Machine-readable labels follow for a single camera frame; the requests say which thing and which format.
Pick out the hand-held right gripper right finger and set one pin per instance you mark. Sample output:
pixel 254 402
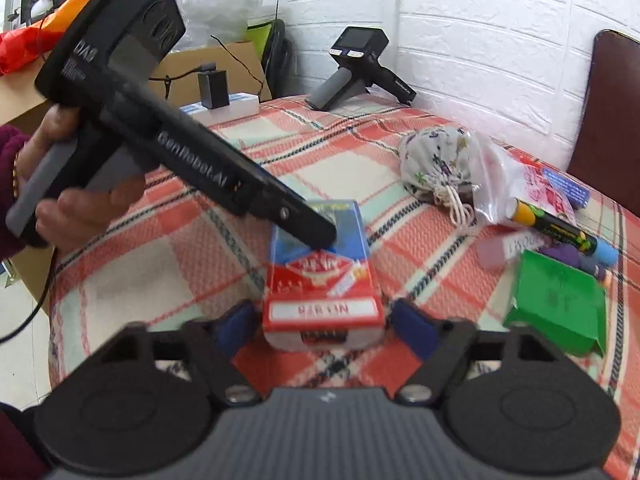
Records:
pixel 415 327

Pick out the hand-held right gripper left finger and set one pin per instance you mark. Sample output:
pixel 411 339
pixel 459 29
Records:
pixel 235 327

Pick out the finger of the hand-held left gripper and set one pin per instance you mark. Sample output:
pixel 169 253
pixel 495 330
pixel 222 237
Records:
pixel 300 222

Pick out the red and blue card box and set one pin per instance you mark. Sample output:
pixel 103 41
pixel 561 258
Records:
pixel 322 290

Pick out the green paper box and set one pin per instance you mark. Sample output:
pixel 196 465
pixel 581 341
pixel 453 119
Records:
pixel 555 305

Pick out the clear red-printed plastic bag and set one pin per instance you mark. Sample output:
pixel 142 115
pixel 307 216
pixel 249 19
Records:
pixel 530 180

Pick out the person's left hand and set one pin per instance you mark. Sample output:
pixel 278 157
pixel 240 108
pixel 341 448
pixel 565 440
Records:
pixel 90 212

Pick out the brown cardboard box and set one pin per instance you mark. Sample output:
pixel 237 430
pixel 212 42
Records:
pixel 200 60

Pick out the black charger block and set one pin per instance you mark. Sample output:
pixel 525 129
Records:
pixel 213 90

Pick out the plaid tablecloth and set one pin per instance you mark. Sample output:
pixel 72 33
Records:
pixel 175 260

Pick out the white flat box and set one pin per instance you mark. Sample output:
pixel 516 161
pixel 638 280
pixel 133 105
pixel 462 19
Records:
pixel 225 110

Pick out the orange and red bag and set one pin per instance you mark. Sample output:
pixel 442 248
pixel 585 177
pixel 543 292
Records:
pixel 30 45

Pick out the pink eraser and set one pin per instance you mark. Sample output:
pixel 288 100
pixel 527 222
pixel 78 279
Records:
pixel 505 250

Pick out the black and green chair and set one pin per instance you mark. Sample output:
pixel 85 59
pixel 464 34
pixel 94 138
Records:
pixel 275 55

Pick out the spare black hand-held gripper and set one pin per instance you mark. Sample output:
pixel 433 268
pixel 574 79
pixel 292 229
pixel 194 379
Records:
pixel 360 67

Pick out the purple marker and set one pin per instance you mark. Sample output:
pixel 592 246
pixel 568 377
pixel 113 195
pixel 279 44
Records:
pixel 575 260

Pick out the black and yellow marker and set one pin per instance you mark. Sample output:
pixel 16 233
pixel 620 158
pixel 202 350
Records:
pixel 560 230

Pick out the person's purple clothing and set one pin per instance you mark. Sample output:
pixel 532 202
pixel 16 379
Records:
pixel 17 445

